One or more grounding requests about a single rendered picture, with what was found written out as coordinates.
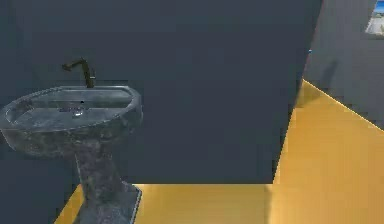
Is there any dark bronze sink tap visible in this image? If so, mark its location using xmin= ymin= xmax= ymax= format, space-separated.
xmin=61 ymin=57 xmax=97 ymax=89

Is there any dark grey marble pedestal sink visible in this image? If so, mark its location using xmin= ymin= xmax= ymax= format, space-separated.
xmin=0 ymin=85 xmax=144 ymax=224

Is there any framed picture on wall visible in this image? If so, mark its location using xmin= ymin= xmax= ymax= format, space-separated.
xmin=365 ymin=0 xmax=384 ymax=37

